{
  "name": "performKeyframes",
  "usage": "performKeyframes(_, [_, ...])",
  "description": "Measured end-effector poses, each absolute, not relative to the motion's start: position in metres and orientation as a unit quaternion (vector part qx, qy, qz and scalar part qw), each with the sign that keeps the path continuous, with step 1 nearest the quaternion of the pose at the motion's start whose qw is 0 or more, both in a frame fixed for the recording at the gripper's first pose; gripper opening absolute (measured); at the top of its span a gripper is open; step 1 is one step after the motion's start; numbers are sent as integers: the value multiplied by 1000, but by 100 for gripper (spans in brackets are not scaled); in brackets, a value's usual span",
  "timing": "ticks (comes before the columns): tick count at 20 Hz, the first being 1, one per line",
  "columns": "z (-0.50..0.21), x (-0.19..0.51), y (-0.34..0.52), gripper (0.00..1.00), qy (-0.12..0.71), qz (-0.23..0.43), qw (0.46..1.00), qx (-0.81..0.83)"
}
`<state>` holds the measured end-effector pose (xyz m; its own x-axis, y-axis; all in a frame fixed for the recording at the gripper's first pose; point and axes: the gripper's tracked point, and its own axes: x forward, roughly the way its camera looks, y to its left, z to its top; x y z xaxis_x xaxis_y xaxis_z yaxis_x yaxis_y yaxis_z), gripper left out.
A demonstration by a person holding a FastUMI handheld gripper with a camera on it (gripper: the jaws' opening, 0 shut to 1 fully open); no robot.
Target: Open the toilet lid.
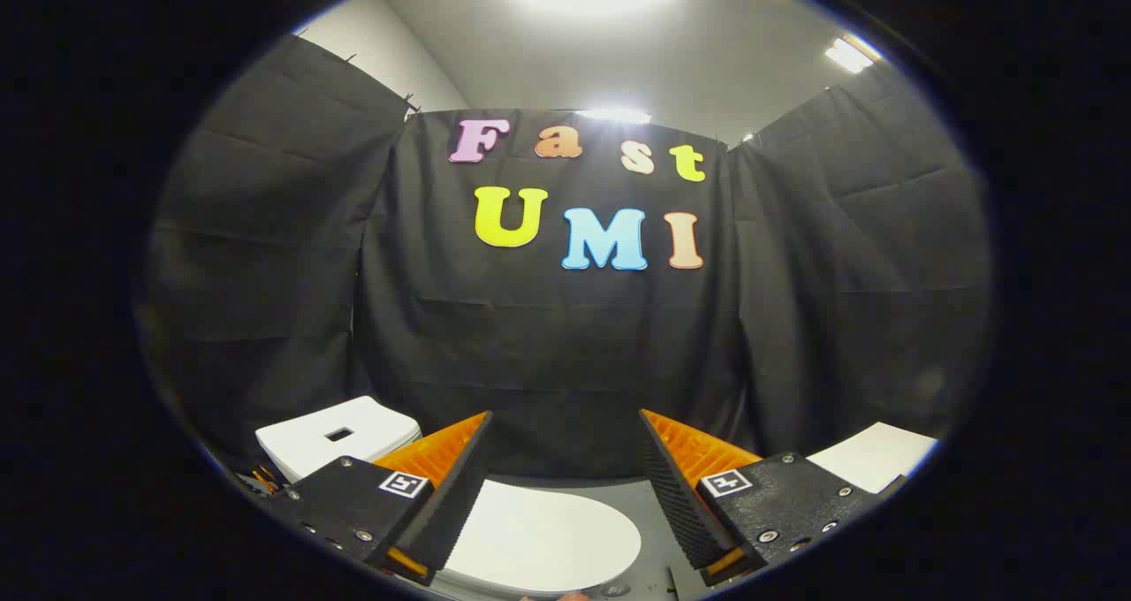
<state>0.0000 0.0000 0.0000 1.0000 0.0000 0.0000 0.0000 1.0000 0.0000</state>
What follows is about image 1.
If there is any white toilet tank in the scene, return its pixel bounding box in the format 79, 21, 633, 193
255, 396, 422, 484

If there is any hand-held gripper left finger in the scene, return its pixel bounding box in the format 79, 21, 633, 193
265, 411, 494, 587

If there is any white toilet lid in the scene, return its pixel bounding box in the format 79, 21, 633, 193
437, 480, 643, 597

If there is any grey cabinet with white top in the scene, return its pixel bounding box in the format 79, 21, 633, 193
806, 422, 939, 496

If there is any black backdrop cloth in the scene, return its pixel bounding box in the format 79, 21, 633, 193
133, 34, 992, 483

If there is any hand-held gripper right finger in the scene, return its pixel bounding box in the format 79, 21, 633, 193
638, 408, 907, 589

